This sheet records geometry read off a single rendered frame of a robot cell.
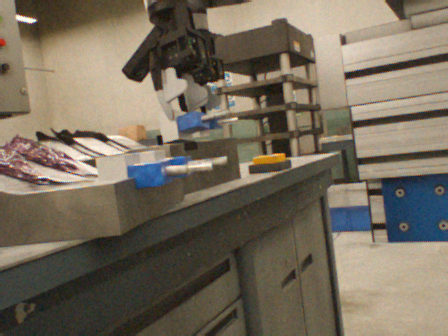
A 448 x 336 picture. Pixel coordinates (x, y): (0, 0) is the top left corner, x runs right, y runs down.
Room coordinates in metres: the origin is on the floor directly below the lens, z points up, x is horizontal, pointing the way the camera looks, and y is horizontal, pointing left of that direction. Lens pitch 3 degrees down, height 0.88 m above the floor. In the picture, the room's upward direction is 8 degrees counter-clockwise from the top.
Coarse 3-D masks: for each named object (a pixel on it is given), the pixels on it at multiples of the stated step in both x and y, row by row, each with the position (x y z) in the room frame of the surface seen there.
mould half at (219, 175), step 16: (48, 144) 0.92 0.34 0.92; (64, 144) 0.94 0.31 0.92; (96, 144) 1.01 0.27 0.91; (128, 144) 1.08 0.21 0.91; (176, 144) 0.79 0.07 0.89; (208, 144) 0.89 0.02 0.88; (80, 160) 0.86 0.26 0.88; (192, 160) 0.83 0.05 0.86; (192, 176) 0.82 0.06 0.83; (208, 176) 0.88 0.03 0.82; (224, 176) 0.93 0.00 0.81; (240, 176) 1.00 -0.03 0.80; (192, 192) 0.82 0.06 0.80
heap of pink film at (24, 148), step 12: (12, 144) 0.69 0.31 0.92; (24, 144) 0.69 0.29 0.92; (36, 144) 0.69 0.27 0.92; (0, 156) 0.58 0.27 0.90; (12, 156) 0.59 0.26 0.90; (24, 156) 0.67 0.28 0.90; (36, 156) 0.67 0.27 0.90; (48, 156) 0.69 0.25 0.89; (60, 156) 0.68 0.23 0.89; (0, 168) 0.56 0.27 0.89; (12, 168) 0.57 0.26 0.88; (24, 168) 0.57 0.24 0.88; (36, 168) 0.59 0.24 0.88; (60, 168) 0.66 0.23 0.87; (72, 168) 0.68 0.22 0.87; (84, 168) 0.70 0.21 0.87; (36, 180) 0.56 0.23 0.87; (48, 180) 0.58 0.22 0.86
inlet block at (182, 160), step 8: (144, 152) 0.64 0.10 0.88; (152, 152) 0.64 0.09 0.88; (160, 152) 0.66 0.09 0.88; (144, 160) 0.64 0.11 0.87; (152, 160) 0.64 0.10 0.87; (160, 160) 0.64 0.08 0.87; (176, 160) 0.64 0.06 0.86; (184, 160) 0.63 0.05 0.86; (200, 160) 0.65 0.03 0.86; (208, 160) 0.64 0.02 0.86; (216, 160) 0.64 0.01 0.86; (224, 160) 0.64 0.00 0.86; (176, 176) 0.64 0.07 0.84; (184, 176) 0.63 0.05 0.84
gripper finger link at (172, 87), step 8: (168, 72) 0.82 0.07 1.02; (168, 80) 0.82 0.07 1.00; (176, 80) 0.81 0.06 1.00; (184, 80) 0.80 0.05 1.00; (168, 88) 0.82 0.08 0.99; (176, 88) 0.81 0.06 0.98; (184, 88) 0.80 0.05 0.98; (160, 96) 0.81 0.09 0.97; (168, 96) 0.81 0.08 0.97; (176, 96) 0.80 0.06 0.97; (168, 104) 0.81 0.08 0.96; (168, 112) 0.81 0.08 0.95
